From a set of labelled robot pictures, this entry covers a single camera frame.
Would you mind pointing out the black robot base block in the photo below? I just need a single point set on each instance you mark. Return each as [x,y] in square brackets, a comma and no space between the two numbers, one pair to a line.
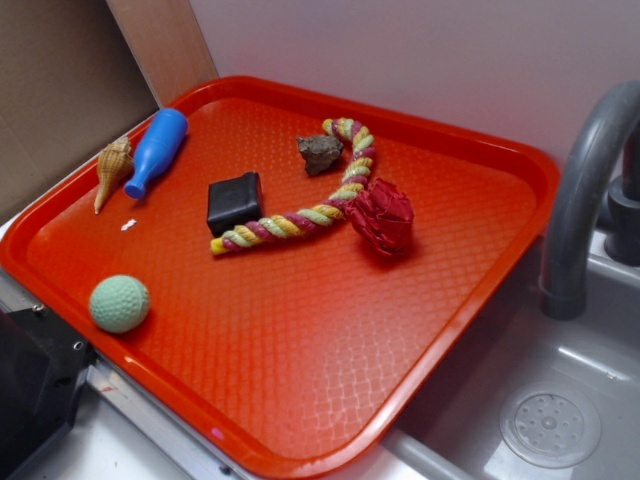
[44,363]

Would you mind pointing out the red fabric flower ball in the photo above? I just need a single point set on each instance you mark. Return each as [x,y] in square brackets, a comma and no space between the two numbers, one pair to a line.
[383,216]

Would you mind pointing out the light green dimpled ball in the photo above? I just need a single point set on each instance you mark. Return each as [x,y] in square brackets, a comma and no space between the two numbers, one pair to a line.
[119,304]

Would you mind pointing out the red plastic tray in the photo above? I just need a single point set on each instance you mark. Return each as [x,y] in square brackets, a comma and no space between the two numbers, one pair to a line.
[292,357]

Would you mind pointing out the grey brown rock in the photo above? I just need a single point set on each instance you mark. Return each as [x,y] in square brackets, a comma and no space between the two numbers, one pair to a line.
[319,152]

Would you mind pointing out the black rectangular block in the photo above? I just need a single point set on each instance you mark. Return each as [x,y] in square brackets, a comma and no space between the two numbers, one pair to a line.
[234,202]

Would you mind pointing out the small white paper scrap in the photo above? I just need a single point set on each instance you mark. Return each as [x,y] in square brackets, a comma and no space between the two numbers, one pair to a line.
[128,225]

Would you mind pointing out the blue plastic bottle toy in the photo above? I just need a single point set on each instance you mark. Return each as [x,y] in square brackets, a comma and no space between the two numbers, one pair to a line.
[156,150]

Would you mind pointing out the tan spiral seashell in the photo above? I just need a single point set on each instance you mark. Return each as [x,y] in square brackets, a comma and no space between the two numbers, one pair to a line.
[114,163]

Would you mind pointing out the grey curved faucet spout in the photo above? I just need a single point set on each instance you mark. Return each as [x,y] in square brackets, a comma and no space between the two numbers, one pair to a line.
[595,160]

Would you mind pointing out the wooden board strip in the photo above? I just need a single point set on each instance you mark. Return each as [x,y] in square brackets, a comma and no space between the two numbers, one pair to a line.
[167,44]

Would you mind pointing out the grey plastic sink basin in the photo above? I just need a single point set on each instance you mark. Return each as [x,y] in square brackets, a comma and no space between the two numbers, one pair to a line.
[450,430]

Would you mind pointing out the round sink drain cover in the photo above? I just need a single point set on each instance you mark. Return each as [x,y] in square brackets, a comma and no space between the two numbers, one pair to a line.
[549,425]

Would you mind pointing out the brown cardboard panel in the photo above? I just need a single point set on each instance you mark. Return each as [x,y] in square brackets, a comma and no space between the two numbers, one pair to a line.
[69,85]

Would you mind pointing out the multicolour twisted rope toy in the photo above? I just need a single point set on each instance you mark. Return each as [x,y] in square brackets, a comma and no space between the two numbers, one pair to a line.
[308,221]

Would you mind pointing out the dark faucet handle base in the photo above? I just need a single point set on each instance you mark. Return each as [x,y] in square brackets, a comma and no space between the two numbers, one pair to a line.
[622,243]

